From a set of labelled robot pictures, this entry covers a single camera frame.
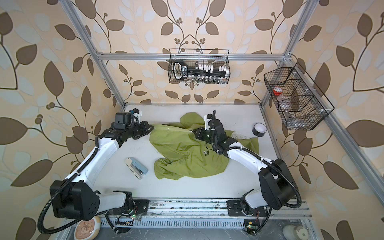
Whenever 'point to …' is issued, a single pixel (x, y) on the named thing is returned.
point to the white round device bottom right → (293, 232)
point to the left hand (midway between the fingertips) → (153, 125)
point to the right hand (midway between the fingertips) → (193, 131)
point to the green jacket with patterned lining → (180, 154)
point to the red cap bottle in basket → (277, 91)
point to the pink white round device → (87, 229)
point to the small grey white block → (138, 169)
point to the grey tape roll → (259, 129)
